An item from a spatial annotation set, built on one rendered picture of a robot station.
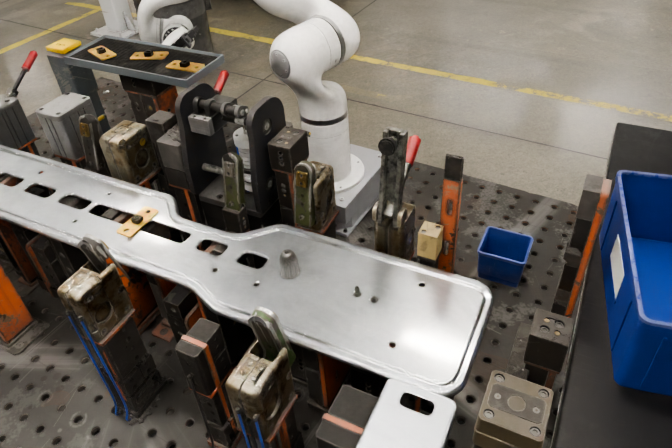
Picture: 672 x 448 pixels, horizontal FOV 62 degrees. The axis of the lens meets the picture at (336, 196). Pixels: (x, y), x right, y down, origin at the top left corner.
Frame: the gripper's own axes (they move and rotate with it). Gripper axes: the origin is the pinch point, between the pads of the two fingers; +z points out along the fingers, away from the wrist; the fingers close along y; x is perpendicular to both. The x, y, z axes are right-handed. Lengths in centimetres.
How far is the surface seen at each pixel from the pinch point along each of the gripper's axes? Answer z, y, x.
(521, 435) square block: 115, -24, -40
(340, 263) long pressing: 76, -13, -33
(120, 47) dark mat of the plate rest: 9.3, 6.2, 10.4
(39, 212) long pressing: 47, 32, 1
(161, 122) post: 36.7, 3.9, -3.6
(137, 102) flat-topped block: 17.6, 10.7, -0.4
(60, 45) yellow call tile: 3.0, 18.5, 19.4
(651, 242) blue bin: 88, -56, -58
